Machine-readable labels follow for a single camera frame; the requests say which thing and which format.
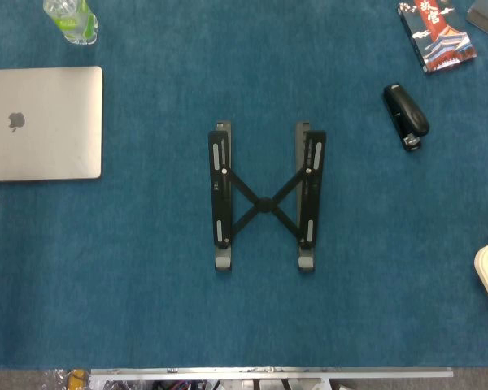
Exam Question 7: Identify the black folding laptop stand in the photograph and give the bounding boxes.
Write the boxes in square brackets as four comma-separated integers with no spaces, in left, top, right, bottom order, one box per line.
[207,119,328,274]

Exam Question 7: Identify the silver apple laptop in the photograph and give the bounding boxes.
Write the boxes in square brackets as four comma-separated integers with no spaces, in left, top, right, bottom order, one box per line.
[0,66,104,183]

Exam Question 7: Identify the clear plastic bag yellow contents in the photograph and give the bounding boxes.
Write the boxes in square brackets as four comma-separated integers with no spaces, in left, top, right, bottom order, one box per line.
[40,368,91,390]

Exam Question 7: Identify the clear bottle green label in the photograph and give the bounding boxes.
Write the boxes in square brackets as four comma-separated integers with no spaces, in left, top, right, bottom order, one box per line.
[42,0,99,46]

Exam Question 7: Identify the black stapler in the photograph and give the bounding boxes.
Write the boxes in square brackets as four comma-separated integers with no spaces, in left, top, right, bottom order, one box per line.
[381,83,431,153]

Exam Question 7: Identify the dark palace print book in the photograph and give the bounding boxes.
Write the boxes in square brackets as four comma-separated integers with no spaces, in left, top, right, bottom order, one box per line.
[397,0,478,75]

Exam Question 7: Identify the aluminium table edge rail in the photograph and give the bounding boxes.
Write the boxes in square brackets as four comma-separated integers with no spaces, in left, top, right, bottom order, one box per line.
[89,366,455,381]

